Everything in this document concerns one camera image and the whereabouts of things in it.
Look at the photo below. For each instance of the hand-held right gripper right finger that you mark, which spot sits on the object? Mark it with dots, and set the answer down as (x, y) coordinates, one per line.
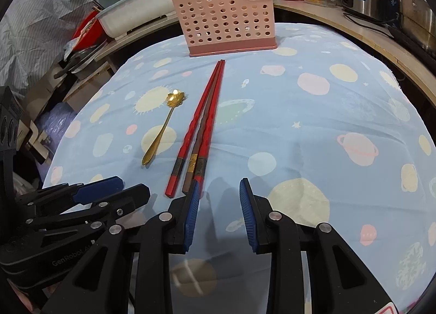
(247, 215)

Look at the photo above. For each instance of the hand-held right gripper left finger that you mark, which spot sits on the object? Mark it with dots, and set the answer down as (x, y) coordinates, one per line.
(192, 213)

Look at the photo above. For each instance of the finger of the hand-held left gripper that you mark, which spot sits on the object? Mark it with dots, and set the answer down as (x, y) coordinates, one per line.
(129, 195)
(95, 189)

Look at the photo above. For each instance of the gold flower spoon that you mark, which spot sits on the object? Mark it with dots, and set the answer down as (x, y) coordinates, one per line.
(160, 133)

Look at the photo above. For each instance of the red chopsticks bundle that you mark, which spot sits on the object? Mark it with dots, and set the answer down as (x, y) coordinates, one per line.
(190, 130)

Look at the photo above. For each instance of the red chopstick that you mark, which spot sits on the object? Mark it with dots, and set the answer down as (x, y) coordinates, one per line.
(210, 130)

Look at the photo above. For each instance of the pink perforated utensil holder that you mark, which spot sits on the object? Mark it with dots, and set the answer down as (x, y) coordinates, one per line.
(224, 21)

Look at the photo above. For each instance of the purple plastic bag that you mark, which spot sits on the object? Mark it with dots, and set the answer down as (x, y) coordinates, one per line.
(56, 121)

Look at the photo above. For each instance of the small wooden cabinet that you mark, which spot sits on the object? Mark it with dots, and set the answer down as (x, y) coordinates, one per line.
(85, 86)

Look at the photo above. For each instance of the blue planet print tablecloth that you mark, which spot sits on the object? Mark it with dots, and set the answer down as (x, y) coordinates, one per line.
(306, 123)

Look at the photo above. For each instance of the red plastic basin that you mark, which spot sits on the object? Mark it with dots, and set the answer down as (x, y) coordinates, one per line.
(85, 26)

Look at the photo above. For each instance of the grey striped cloth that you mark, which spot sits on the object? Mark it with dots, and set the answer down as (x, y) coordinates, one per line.
(37, 21)

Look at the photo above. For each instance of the grey dish drainer with lid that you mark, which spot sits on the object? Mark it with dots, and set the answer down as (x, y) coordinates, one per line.
(133, 4)

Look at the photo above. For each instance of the large steel pot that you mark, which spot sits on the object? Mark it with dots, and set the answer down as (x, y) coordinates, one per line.
(415, 4)

